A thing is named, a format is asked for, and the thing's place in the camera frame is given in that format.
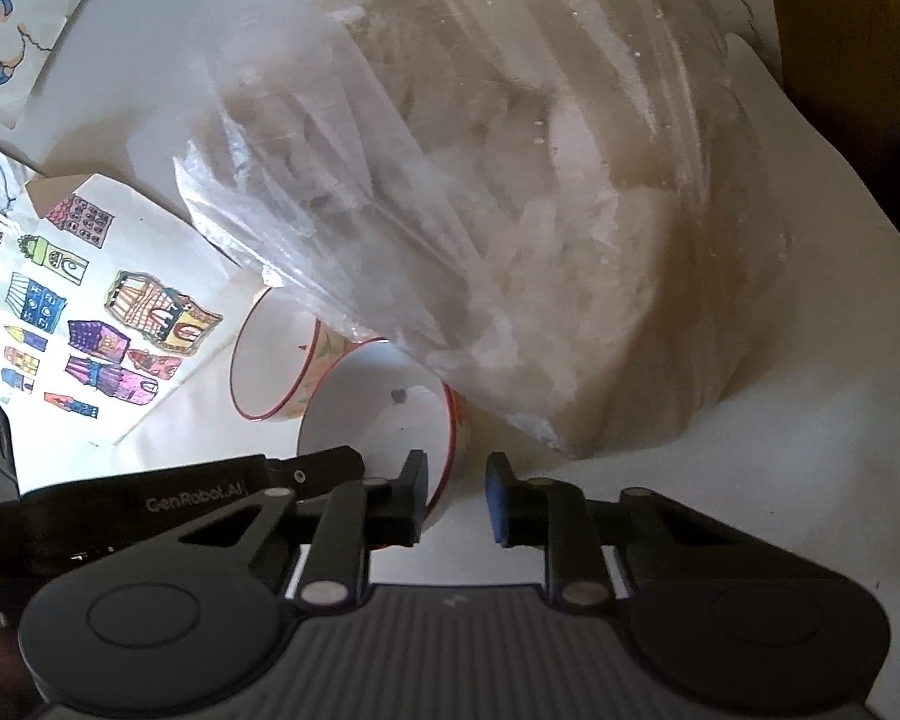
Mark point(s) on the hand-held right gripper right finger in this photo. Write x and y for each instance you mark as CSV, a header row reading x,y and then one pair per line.
x,y
499,501

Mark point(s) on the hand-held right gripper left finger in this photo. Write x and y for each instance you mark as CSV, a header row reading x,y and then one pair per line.
x,y
418,499

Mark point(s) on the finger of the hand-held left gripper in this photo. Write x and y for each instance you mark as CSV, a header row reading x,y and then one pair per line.
x,y
307,471

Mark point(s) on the white red-rimmed ceramic bowl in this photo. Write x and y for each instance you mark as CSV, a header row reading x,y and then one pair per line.
x,y
270,360
367,420

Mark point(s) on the coloured houses drawing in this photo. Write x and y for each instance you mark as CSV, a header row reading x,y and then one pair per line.
x,y
82,315

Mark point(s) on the clear plastic bag of buns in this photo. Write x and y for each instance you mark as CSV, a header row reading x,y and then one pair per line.
x,y
532,202

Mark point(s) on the cream printed tablecloth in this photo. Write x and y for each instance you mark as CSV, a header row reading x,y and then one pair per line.
x,y
795,427

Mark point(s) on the cartoon child and bear drawing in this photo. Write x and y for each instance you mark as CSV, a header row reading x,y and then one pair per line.
x,y
15,37

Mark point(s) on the brown wooden frame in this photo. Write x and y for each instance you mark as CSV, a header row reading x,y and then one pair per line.
x,y
870,52

